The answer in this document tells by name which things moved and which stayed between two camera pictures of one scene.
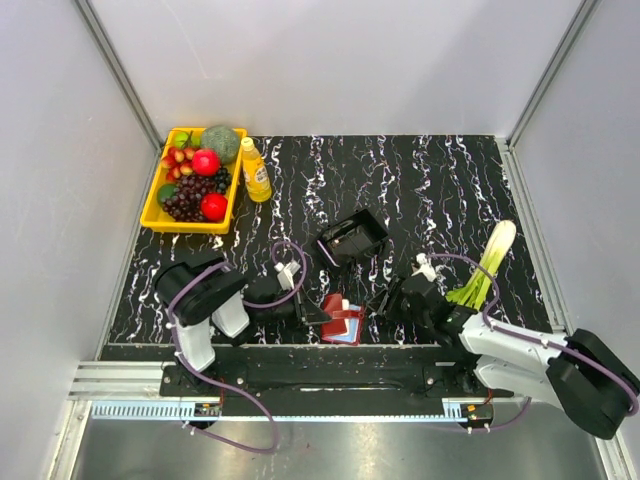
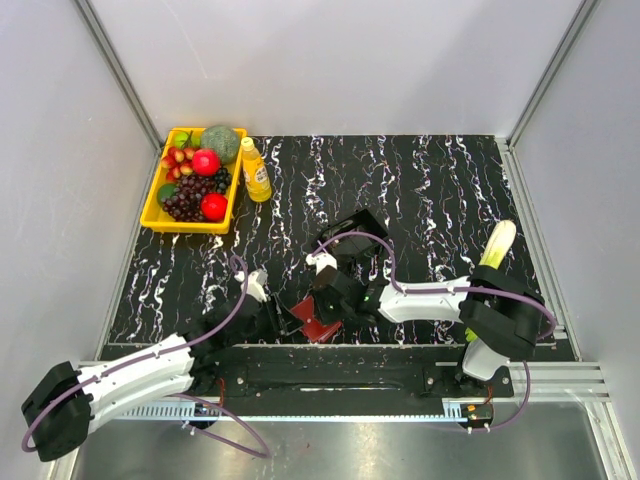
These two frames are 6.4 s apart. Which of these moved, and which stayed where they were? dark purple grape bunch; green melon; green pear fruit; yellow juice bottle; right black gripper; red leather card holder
Moved: red leather card holder; right black gripper
Stayed: green pear fruit; dark purple grape bunch; yellow juice bottle; green melon
